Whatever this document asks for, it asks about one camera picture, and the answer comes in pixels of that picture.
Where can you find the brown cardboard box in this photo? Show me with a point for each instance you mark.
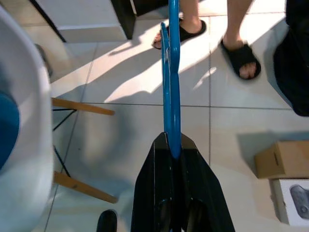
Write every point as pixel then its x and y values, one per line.
pixel 282 157

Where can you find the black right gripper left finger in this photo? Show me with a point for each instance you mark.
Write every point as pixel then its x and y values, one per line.
pixel 154 193

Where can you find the black bag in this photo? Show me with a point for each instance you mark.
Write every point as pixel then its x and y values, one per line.
pixel 294 60

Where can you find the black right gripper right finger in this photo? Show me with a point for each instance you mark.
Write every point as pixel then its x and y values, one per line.
pixel 205 193

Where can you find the white plastic chair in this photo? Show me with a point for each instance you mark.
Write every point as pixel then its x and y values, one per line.
pixel 31 120

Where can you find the black rounded object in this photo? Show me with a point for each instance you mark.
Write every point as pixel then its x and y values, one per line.
pixel 107 221

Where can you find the white product box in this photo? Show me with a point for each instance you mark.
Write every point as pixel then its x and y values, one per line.
pixel 294 200

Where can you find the blue plastic bucket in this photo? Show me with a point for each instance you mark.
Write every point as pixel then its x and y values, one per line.
pixel 8 128

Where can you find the black slide sandal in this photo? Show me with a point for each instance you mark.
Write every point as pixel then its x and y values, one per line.
pixel 190 30
pixel 243 58

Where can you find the person in pink shirt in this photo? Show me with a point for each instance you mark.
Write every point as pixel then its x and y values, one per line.
pixel 239 24

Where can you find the black door frame post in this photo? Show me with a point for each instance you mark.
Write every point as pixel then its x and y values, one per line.
pixel 48 21

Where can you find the blue plastic hanger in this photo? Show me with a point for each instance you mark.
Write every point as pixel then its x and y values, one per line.
pixel 172 96

